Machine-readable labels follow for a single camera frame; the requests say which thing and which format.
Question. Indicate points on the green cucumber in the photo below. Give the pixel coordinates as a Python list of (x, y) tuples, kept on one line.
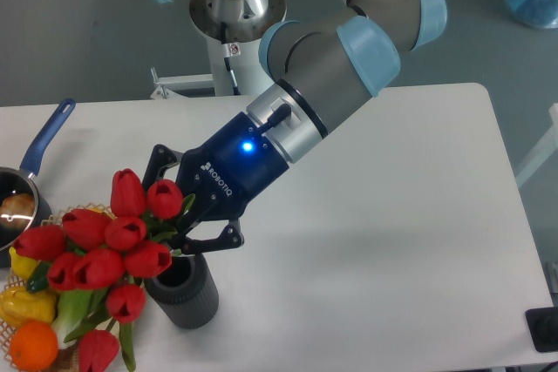
[(38, 280)]

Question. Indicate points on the brown bread roll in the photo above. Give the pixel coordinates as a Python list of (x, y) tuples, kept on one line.
[(17, 211)]

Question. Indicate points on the white frame at right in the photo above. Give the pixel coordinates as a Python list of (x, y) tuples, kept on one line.
[(544, 148)]

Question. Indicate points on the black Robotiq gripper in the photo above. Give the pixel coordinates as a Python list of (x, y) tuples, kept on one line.
[(223, 174)]

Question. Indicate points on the yellow banana pepper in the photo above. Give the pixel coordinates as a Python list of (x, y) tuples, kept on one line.
[(21, 269)]

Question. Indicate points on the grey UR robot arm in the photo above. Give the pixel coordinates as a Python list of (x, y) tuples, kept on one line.
[(306, 79)]

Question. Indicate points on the yellow squash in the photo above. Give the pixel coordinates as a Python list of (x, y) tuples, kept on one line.
[(101, 209)]

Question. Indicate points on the green bok choy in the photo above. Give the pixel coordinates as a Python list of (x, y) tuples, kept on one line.
[(79, 311)]

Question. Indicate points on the black device at edge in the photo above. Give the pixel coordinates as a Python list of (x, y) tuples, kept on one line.
[(542, 325)]

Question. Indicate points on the orange fruit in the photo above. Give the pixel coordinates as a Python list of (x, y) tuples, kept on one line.
[(34, 346)]

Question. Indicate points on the blue handled saucepan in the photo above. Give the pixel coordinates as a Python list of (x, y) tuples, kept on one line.
[(21, 180)]

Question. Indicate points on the red tulip bouquet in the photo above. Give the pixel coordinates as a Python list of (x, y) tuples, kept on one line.
[(136, 238)]

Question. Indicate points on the dark grey ribbed vase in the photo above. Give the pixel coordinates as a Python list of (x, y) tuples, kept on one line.
[(186, 292)]

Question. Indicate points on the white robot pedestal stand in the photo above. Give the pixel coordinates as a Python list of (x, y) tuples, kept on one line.
[(233, 30)]

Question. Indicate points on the yellow pumpkin gourd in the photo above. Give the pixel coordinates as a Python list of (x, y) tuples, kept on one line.
[(18, 306)]

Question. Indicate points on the woven wicker basket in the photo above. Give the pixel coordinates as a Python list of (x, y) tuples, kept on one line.
[(74, 246)]

